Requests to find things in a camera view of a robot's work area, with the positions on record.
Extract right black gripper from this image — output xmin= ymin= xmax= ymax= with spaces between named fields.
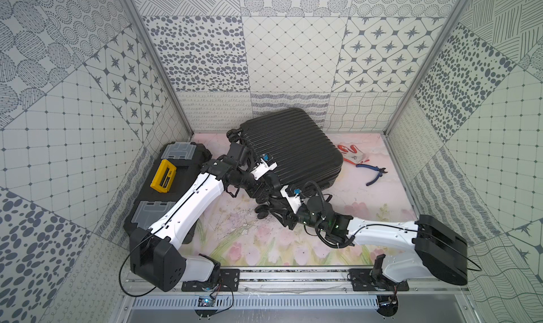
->
xmin=269 ymin=198 xmax=327 ymax=232

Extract black hard-shell suitcase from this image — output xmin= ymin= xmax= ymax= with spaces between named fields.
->
xmin=226 ymin=107 xmax=344 ymax=221

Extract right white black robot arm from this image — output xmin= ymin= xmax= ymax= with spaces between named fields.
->
xmin=269 ymin=196 xmax=468 ymax=286

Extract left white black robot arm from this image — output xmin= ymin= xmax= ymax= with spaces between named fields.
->
xmin=127 ymin=155 xmax=277 ymax=292

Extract floral pink table mat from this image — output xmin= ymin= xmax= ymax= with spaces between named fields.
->
xmin=179 ymin=133 xmax=417 ymax=266

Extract red and white work glove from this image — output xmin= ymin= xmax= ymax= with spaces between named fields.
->
xmin=337 ymin=143 xmax=369 ymax=165

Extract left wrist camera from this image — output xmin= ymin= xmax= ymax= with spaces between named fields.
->
xmin=226 ymin=143 xmax=250 ymax=165

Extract blue-handled pliers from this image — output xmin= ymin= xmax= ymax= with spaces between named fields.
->
xmin=355 ymin=163 xmax=389 ymax=187

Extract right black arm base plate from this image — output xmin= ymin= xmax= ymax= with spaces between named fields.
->
xmin=347 ymin=269 xmax=410 ymax=292

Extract black toolbox with yellow handle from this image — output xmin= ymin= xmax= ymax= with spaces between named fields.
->
xmin=123 ymin=142 xmax=212 ymax=235

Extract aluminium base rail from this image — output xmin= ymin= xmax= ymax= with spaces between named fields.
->
xmin=120 ymin=265 xmax=472 ymax=298

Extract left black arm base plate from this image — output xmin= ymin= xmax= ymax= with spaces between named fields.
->
xmin=181 ymin=269 xmax=240 ymax=292

